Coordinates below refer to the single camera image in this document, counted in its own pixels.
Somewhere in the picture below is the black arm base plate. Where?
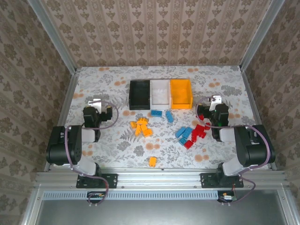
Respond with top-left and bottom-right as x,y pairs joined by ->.
200,172 -> 244,189
76,173 -> 118,189

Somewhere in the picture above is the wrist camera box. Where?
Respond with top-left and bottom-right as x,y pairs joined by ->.
209,95 -> 223,111
88,99 -> 103,113

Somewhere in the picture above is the aluminium lower frame rail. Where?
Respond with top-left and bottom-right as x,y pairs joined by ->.
21,187 -> 44,225
277,187 -> 300,225

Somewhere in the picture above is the aluminium side rail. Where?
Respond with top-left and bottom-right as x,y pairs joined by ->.
44,67 -> 82,172
240,65 -> 278,171

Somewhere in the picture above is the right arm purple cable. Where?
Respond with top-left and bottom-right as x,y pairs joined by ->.
195,96 -> 276,207

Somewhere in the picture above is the grey metal sheet panel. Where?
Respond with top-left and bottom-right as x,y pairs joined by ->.
35,199 -> 293,225

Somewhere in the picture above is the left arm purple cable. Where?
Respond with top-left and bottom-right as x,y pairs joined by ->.
64,100 -> 119,207

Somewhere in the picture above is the yellow plastic bin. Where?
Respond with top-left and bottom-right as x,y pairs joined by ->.
170,79 -> 194,110

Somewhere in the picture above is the aluminium table edge rail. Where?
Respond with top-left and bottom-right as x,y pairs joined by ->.
35,167 -> 288,190

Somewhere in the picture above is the black plastic bin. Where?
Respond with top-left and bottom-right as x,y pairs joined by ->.
128,80 -> 152,111

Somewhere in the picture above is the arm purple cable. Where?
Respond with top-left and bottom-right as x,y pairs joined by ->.
195,96 -> 276,207
64,100 -> 119,207

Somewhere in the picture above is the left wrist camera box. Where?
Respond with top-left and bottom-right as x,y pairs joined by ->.
88,99 -> 103,113

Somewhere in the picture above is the aluminium corner post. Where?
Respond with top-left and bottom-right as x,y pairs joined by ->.
240,0 -> 285,71
28,0 -> 78,73

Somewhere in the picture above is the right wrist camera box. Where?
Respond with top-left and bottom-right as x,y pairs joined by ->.
209,95 -> 223,111

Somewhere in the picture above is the grey slotted cable duct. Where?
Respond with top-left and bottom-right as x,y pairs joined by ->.
43,190 -> 220,200

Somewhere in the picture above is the small connector board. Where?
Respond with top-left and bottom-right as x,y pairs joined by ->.
217,190 -> 237,203
87,191 -> 106,204

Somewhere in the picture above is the white plastic bin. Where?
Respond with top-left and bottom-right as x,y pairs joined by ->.
150,79 -> 172,110

